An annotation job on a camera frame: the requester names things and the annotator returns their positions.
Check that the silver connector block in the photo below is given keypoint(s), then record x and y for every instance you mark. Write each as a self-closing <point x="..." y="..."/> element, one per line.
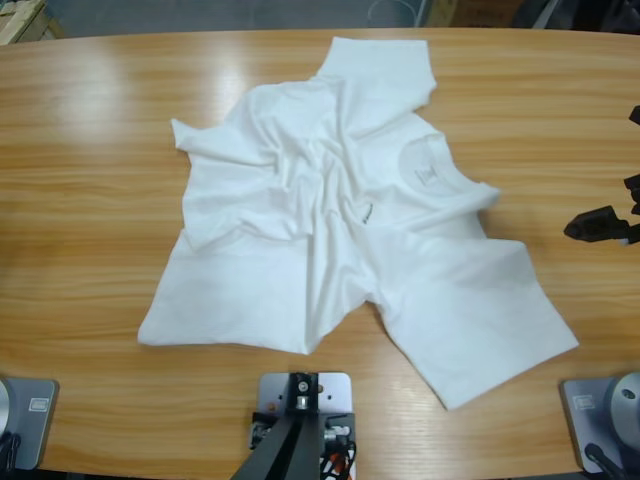
<point x="336" y="432"/>

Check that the wooden crate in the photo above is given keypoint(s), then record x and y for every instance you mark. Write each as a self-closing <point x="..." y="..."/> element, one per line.
<point x="25" y="20"/>

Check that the dark background equipment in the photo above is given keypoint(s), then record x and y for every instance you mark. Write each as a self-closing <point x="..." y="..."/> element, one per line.
<point x="580" y="15"/>

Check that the dark camera post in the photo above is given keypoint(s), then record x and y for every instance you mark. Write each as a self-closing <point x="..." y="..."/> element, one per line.
<point x="295" y="450"/>

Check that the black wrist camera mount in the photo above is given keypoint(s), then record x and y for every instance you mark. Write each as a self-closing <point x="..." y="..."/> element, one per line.
<point x="635" y="115"/>

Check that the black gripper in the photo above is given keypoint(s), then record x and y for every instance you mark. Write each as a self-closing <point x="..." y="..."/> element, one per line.
<point x="634" y="192"/>

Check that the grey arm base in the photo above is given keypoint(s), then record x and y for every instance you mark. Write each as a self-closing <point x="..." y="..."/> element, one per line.
<point x="30" y="430"/>
<point x="590" y="415"/>

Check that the white T-shirt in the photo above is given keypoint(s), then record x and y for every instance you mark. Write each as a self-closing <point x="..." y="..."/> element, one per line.
<point x="300" y="225"/>

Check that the brown cardboard box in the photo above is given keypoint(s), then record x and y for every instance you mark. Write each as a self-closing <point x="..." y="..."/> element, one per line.
<point x="475" y="11"/>

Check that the white mounting block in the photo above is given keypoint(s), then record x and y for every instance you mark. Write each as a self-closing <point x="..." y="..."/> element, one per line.
<point x="336" y="390"/>

